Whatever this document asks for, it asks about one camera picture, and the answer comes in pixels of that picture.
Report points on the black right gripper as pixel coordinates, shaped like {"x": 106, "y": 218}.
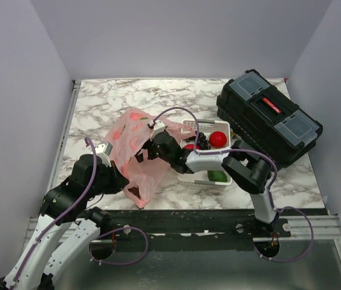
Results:
{"x": 139, "y": 154}

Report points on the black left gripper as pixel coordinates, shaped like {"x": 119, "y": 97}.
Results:
{"x": 119, "y": 182}

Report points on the red fake apple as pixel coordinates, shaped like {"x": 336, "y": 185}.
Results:
{"x": 190, "y": 147}

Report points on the pink plastic bag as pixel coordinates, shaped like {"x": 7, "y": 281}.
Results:
{"x": 127, "y": 137}

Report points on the dark fake grape bunch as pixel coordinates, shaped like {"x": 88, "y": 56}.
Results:
{"x": 202, "y": 142}

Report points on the red fake pomegranate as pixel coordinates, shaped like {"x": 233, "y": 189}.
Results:
{"x": 217, "y": 139}

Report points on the green fake lime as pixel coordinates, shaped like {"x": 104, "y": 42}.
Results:
{"x": 217, "y": 176}

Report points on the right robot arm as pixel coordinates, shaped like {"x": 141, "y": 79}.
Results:
{"x": 253, "y": 171}

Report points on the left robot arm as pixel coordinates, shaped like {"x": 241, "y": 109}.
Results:
{"x": 65, "y": 225}

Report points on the brown toy faucet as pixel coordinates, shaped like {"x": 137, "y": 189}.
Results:
{"x": 135, "y": 191}

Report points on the white perforated plastic basket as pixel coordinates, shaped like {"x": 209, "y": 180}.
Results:
{"x": 200, "y": 178}

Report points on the black plastic toolbox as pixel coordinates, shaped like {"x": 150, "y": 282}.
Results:
{"x": 266, "y": 119}

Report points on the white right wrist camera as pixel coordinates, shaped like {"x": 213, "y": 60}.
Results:
{"x": 156, "y": 127}

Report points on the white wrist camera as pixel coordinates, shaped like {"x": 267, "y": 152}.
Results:
{"x": 103, "y": 151}
{"x": 156, "y": 127}

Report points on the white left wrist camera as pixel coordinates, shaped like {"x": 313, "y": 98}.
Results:
{"x": 103, "y": 151}

